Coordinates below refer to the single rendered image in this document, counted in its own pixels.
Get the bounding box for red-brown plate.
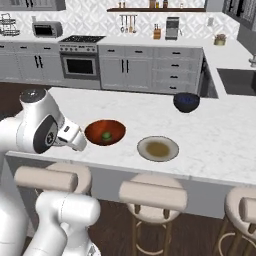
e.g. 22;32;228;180
84;119;127;147

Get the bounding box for wire dish rack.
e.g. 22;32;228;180
0;13;21;37

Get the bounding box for wooden knife block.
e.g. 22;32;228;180
152;23;162;40

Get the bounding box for grey kitchen island base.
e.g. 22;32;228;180
4;152;256;222

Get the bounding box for dark sink basin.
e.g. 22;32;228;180
217;68;256;97

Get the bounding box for grey base cupboard run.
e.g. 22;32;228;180
0;41;64;84

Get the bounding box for grey plate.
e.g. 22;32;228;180
136;135;180;163

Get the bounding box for brown jars on shelf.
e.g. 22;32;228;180
148;0;169;9

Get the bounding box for silver coffee machine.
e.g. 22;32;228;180
165;16;183;41

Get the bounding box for silver toaster oven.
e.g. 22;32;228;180
31;20;64;39

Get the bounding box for rail with hanging tools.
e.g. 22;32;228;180
119;13;138;35

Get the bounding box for dark glass wall cupboard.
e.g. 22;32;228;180
222;0;256;32

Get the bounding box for steel oven with hob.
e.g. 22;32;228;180
58;34;106;90

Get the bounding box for dark blue bowl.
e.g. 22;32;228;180
172;92;201;114

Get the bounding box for dark wooden wall shelf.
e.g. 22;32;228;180
106;7;207;13

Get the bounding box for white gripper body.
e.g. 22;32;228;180
65;129;89;152

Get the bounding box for grey cupboard and drawer run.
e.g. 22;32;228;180
98;44;204;95

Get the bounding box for beige bar stool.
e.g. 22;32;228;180
13;162;93;196
216;185;256;256
118;173;189;256

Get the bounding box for grey wall cupboard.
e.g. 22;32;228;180
0;0;67;12

